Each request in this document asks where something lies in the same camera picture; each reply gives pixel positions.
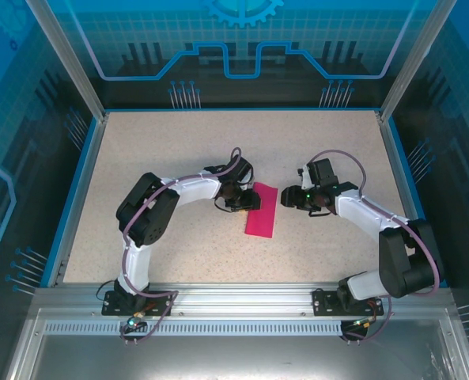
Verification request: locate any aluminium side rail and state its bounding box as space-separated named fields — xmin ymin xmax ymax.
xmin=46 ymin=112 xmax=111 ymax=288
xmin=376 ymin=110 xmax=423 ymax=229

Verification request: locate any pink paper sheet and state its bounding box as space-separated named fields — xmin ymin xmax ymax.
xmin=244 ymin=182 xmax=279 ymax=240

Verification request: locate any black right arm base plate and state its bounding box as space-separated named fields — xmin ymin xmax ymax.
xmin=312 ymin=288 xmax=384 ymax=317

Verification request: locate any cable connector with orange tip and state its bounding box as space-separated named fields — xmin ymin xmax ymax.
xmin=352 ymin=316 xmax=378 ymax=330

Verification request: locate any slotted grey cable duct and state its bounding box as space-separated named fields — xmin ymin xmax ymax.
xmin=43 ymin=321 xmax=443 ymax=337

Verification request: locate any cable connector with green light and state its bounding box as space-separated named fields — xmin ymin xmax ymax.
xmin=126 ymin=312 xmax=146 ymax=330

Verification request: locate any steel tray panel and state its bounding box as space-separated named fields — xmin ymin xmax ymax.
xmin=4 ymin=308 xmax=469 ymax=380

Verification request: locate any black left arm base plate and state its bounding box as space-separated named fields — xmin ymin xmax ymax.
xmin=101 ymin=290 xmax=175 ymax=317

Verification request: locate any aluminium frame post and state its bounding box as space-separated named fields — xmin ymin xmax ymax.
xmin=25 ymin=0 xmax=109 ymax=122
xmin=378 ymin=0 xmax=459 ymax=124

